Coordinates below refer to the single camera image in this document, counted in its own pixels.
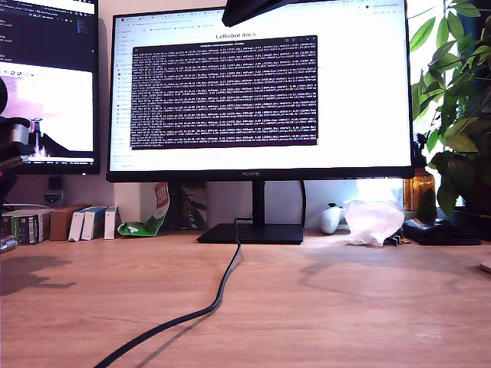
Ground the black leather wallet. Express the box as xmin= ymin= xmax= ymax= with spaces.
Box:
xmin=402 ymin=218 xmax=483 ymax=246

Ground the green red snack bag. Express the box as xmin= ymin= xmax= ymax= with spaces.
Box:
xmin=117 ymin=182 xmax=171 ymax=238

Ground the black plant pot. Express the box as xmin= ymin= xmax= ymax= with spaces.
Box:
xmin=450 ymin=209 xmax=491 ymax=242

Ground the black monitor with dark screen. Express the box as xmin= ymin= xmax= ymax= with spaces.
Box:
xmin=0 ymin=0 xmax=101 ymax=176

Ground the green leafy houseplant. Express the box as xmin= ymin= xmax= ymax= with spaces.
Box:
xmin=409 ymin=0 xmax=491 ymax=219

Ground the crumpled white plastic bag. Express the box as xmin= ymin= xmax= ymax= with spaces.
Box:
xmin=342 ymin=198 xmax=406 ymax=248

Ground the large black Huawei monitor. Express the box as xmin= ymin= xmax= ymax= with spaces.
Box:
xmin=105 ymin=0 xmax=416 ymax=245

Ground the amber glass bottle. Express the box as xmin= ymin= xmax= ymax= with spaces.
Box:
xmin=402 ymin=133 xmax=437 ymax=212

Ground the brown cardboard box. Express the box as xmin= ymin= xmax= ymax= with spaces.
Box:
xmin=49 ymin=205 xmax=93 ymax=242

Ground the bright green printed box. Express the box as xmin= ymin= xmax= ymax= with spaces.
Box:
xmin=12 ymin=213 xmax=51 ymax=246

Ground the white game controller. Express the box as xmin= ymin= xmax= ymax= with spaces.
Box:
xmin=320 ymin=202 xmax=345 ymax=235

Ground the thin white cable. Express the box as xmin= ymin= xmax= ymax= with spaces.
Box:
xmin=3 ymin=202 xmax=51 ymax=212

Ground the small white blue box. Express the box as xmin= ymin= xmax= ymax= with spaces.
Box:
xmin=68 ymin=211 xmax=86 ymax=242
xmin=104 ymin=205 xmax=122 ymax=241
xmin=81 ymin=206 xmax=108 ymax=242

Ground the thick black table cable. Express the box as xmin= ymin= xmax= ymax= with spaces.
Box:
xmin=94 ymin=218 xmax=254 ymax=368

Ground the pale grey camera box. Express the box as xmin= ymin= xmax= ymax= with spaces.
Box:
xmin=9 ymin=123 xmax=34 ymax=146

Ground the dark patterned box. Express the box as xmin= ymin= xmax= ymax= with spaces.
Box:
xmin=168 ymin=181 xmax=209 ymax=231

